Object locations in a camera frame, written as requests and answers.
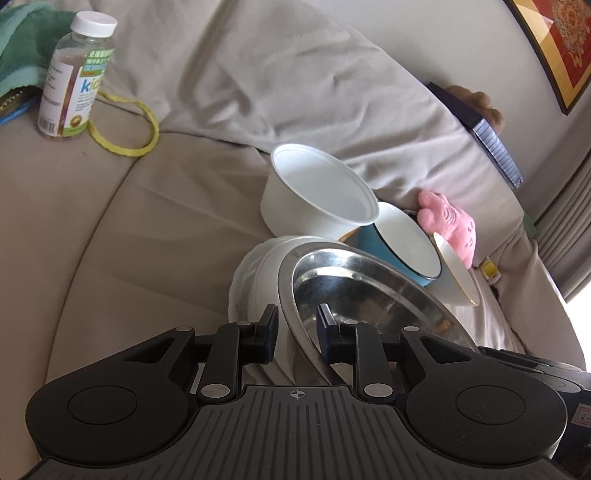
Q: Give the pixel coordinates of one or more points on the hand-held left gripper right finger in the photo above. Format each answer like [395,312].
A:
[326,325]

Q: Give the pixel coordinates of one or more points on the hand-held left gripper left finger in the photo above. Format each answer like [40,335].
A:
[270,333]

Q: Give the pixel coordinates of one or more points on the stainless steel bowl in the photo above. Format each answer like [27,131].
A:
[369,281]

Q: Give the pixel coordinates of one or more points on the white ceramic bowl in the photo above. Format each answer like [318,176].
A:
[258,272]

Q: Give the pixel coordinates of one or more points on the blue enamel bowl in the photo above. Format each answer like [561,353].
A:
[369,247]

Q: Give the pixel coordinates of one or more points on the white paper bowl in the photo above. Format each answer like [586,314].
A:
[300,203]

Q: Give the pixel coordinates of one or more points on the white gold-rimmed dish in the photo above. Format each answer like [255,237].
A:
[450,281]

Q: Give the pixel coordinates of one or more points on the small yellow tag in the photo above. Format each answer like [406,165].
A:
[490,271]

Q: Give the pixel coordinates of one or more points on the beige curtain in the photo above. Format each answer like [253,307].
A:
[568,230]

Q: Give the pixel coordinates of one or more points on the pink plush toy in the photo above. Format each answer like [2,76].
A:
[450,221]

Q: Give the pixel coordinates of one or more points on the dark blue notebook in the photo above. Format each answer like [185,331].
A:
[489,134]

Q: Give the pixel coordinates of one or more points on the beige sofa back cushion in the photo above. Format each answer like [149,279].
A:
[277,69]

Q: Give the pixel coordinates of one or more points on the brown plush toy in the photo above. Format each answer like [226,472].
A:
[485,104]

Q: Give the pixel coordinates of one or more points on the white-capped vitamin bottle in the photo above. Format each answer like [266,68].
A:
[69,83]

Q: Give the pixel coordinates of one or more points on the framed red picture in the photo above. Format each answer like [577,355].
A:
[558,50]

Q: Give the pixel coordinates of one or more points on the green towel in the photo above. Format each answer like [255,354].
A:
[23,41]

